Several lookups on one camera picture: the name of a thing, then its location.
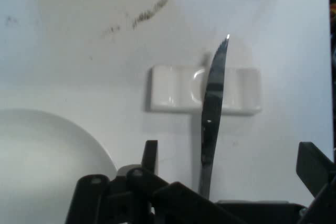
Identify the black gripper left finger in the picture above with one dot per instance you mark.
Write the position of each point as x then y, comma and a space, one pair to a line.
136, 195

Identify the large white cutlery rest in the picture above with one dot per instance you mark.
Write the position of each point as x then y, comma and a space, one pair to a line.
173, 90

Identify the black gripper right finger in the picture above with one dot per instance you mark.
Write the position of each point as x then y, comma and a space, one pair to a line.
319, 174

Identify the white round plate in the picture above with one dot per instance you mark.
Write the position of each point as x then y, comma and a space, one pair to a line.
47, 161

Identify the silver table knife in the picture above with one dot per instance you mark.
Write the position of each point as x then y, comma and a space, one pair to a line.
214, 95

